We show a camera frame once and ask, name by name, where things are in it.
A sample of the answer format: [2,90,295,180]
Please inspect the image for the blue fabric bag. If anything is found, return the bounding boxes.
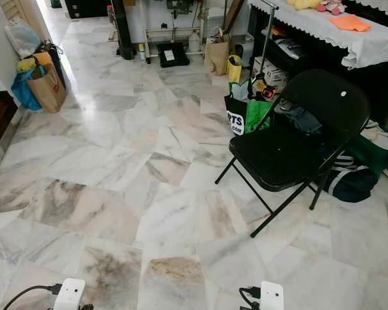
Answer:
[11,68,43,112]

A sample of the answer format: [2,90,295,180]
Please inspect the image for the white plastic bag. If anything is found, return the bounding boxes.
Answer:
[5,19,42,59]

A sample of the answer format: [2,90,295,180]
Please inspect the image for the black floor stand pole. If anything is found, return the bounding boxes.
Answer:
[111,0,137,61]

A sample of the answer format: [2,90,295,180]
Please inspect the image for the black floor scale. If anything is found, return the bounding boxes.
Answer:
[156,42,191,68]

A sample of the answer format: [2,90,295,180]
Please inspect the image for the white plastic bottle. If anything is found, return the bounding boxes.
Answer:
[188,28,202,54]

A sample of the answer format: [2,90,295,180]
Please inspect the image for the tall brown paper bag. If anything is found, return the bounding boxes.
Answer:
[205,33,233,77]

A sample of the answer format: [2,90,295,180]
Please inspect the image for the small yellow bag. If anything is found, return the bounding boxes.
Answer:
[228,55,244,83]

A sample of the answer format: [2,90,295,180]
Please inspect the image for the green and black shopping bag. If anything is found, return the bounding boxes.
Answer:
[224,79,276,136]

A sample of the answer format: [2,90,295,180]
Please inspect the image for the black folding chair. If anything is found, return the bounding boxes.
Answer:
[215,68,371,238]

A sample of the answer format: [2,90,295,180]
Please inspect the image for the white cardboard box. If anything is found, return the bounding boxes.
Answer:
[252,56,289,92]

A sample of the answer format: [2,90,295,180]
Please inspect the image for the metal walking cane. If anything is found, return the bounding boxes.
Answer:
[257,0,279,83]

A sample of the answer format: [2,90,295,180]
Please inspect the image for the dark folded jeans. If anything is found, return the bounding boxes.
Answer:
[274,98,325,135]

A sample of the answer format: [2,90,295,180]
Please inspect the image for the yellow plush toy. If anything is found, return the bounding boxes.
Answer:
[286,0,324,10]

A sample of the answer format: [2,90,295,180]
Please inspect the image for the black striped duffel bag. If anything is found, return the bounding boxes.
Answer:
[322,153,380,203]

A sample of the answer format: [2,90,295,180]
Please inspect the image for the pink plush toy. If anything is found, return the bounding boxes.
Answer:
[317,0,347,16]

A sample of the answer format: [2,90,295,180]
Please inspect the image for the orange folded cloth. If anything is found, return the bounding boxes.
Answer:
[327,14,372,32]

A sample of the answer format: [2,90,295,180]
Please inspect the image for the dark green tote bag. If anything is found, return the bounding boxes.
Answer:
[346,128,388,177]

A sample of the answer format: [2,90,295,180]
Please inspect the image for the black piano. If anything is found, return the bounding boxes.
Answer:
[246,5,388,130]

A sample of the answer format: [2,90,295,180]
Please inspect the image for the brown paper bag with handles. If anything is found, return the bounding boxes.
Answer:
[27,62,68,114]

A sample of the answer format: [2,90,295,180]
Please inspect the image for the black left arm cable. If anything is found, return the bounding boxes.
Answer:
[3,284,63,310]

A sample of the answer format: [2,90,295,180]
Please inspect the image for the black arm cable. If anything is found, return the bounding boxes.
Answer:
[239,286,262,310]
[3,284,63,310]

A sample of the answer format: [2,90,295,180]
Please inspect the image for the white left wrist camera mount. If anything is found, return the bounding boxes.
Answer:
[53,278,86,310]

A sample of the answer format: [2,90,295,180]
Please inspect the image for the white metal rack frame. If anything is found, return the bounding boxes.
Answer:
[140,0,206,65]

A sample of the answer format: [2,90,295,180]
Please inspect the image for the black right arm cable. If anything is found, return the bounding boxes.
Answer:
[239,286,262,310]

